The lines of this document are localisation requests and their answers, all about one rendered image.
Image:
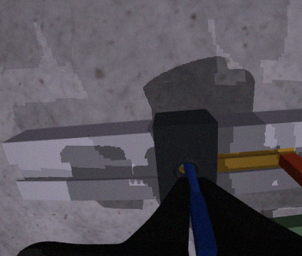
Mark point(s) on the blue pin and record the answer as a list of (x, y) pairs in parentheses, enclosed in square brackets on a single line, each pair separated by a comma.
[(204, 241)]

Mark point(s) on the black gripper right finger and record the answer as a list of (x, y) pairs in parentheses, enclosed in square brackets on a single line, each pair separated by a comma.
[(242, 231)]

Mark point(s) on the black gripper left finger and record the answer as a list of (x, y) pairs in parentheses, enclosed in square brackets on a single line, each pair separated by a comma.
[(166, 233)]

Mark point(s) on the grey flat bar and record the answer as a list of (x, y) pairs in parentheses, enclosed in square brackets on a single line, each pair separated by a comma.
[(140, 160)]

